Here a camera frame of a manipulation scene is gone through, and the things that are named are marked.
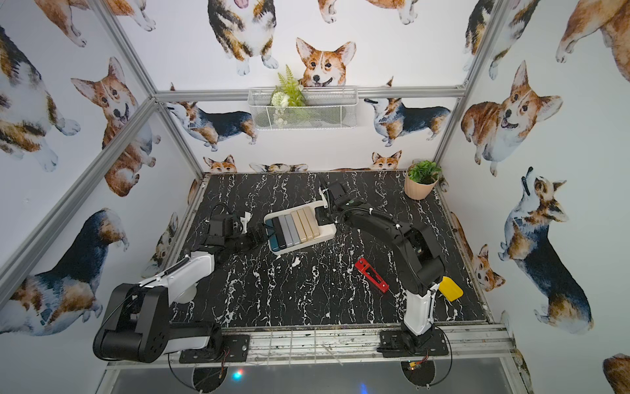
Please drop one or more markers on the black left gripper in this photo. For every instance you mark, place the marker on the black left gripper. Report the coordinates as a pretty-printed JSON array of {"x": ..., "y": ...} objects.
[{"x": 251, "y": 234}]

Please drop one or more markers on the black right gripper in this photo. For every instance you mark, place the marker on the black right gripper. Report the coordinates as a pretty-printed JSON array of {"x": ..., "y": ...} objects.
[{"x": 321, "y": 216}]

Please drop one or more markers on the beige pruning pliers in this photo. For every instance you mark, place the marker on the beige pruning pliers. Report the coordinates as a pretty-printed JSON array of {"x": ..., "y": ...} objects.
[{"x": 305, "y": 224}]

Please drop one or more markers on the light wood pruning pliers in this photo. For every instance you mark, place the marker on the light wood pruning pliers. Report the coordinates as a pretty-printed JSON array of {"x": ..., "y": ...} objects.
[{"x": 312, "y": 221}]

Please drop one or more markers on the light grey pruning pliers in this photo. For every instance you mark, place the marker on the light grey pruning pliers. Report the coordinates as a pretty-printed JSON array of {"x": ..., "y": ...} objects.
[{"x": 286, "y": 231}]

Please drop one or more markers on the white plastic storage box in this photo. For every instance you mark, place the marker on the white plastic storage box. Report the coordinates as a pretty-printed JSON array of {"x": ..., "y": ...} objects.
[{"x": 327, "y": 231}]

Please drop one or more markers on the red tool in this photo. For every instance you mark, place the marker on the red tool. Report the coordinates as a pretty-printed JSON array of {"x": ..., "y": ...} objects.
[{"x": 368, "y": 271}]

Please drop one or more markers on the tan pruning pliers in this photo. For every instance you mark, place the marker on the tan pruning pliers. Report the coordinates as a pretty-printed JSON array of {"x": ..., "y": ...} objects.
[{"x": 298, "y": 226}]

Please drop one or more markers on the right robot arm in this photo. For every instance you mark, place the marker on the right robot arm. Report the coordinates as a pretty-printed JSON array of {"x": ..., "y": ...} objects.
[{"x": 416, "y": 253}]

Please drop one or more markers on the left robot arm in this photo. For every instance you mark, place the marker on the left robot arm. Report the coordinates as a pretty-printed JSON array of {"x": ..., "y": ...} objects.
[{"x": 138, "y": 325}]

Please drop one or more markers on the potted green plant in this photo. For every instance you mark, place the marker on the potted green plant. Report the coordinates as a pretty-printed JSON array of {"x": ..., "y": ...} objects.
[{"x": 421, "y": 179}]

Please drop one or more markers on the fern and white flower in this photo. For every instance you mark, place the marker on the fern and white flower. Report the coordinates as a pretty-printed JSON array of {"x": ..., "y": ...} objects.
[{"x": 288, "y": 93}]

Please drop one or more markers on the yellow plastic shovel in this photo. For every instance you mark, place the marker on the yellow plastic shovel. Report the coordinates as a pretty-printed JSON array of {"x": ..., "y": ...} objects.
[{"x": 450, "y": 289}]

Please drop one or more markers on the white wire basket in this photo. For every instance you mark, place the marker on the white wire basket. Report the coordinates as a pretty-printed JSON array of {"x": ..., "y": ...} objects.
[{"x": 319, "y": 108}]

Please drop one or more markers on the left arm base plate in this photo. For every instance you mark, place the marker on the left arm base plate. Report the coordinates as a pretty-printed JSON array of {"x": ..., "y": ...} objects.
[{"x": 230, "y": 349}]

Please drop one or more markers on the metal front rail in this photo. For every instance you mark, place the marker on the metal front rail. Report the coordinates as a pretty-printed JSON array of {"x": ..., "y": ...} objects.
[{"x": 347, "y": 345}]

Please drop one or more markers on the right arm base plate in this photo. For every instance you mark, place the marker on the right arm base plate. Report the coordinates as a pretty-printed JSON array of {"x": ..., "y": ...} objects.
[{"x": 403, "y": 343}]

